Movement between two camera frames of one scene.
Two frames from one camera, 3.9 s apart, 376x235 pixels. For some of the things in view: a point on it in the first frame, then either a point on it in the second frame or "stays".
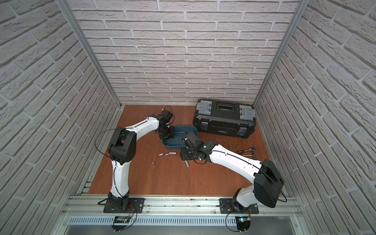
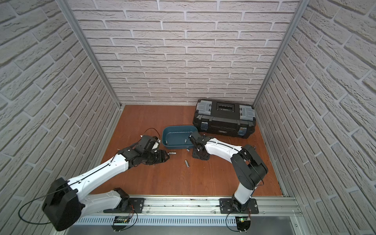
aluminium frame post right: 302,5 stays
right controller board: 243,223 stays
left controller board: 120,223 stays
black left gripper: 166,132 -> 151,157
